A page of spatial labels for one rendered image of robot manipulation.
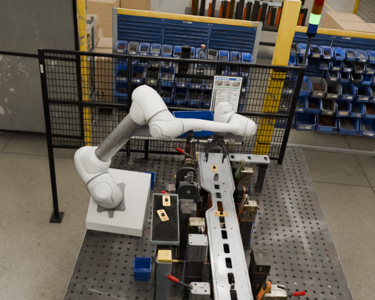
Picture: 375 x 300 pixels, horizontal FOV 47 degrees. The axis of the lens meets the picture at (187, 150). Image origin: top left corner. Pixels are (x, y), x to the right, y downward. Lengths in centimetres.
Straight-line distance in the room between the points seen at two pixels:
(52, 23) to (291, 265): 300
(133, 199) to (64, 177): 182
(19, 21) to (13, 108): 94
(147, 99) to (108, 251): 98
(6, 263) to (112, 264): 128
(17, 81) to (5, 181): 100
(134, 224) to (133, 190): 21
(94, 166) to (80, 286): 67
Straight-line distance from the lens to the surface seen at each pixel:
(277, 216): 310
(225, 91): 324
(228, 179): 283
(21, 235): 391
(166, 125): 219
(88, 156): 258
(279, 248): 287
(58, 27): 434
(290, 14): 316
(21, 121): 493
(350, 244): 420
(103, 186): 252
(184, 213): 237
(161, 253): 205
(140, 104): 226
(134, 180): 278
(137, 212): 275
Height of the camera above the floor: 263
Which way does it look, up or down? 32 degrees down
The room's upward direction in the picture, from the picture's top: 6 degrees clockwise
